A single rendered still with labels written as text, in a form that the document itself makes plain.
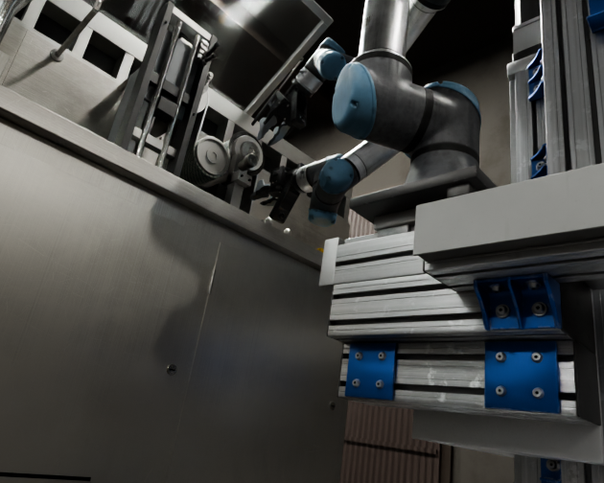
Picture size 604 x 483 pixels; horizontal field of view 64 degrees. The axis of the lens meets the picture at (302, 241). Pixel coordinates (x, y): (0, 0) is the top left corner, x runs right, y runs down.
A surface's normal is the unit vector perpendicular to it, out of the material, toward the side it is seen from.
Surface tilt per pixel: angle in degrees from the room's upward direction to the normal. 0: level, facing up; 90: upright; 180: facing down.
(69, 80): 90
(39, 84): 90
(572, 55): 90
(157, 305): 90
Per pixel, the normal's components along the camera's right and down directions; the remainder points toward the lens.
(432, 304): -0.67, -0.36
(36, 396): 0.71, -0.16
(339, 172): 0.14, -0.35
